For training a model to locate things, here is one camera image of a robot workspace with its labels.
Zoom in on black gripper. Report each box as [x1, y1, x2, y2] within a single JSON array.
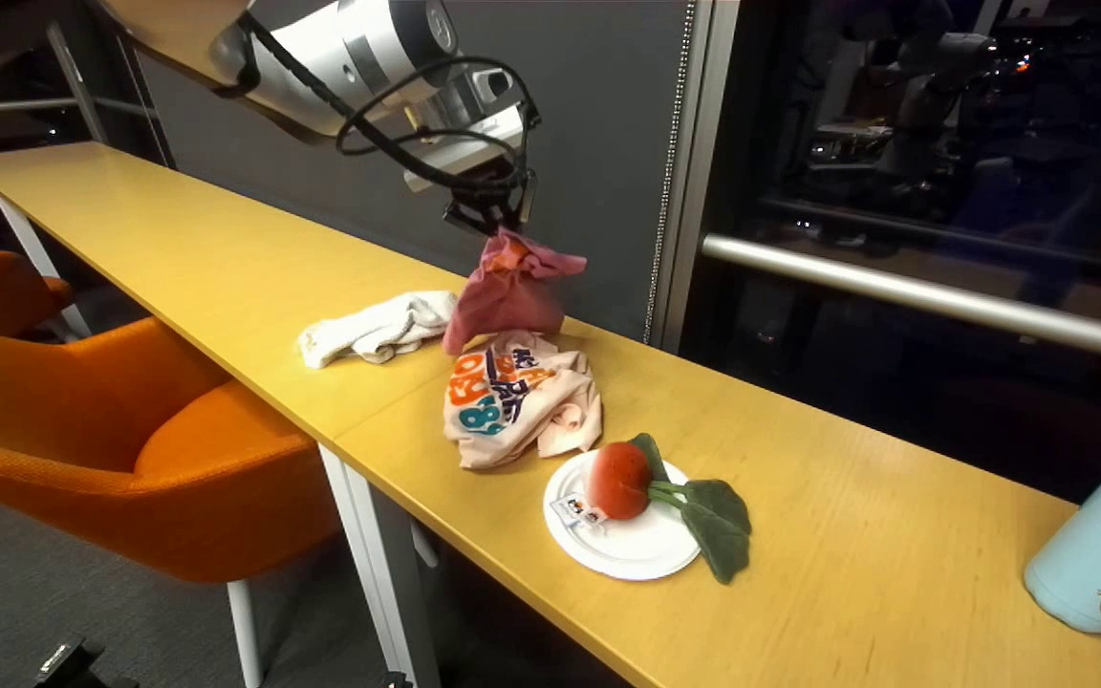
[[398, 58, 543, 239]]

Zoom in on pink shirt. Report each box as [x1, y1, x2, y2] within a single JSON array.
[[440, 224, 593, 360]]

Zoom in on white towel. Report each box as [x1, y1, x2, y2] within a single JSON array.
[[293, 287, 463, 373]]

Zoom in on peach shirt with colourful print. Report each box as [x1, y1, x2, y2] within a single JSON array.
[[440, 327, 607, 475]]

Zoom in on red plush vegetable green leaves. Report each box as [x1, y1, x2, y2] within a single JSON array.
[[585, 427, 756, 590]]

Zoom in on white round plate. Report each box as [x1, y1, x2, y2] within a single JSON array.
[[538, 451, 707, 586]]

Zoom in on white table leg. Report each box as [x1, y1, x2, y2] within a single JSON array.
[[319, 439, 421, 688]]

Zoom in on large orange chair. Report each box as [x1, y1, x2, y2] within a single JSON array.
[[0, 315, 344, 688]]

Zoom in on silver metal handrail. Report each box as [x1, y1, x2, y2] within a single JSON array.
[[698, 229, 1101, 371]]

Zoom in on black object on floor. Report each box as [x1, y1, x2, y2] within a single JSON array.
[[29, 638, 111, 688]]

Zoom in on grey window frame post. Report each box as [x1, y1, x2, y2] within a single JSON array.
[[642, 0, 747, 350]]

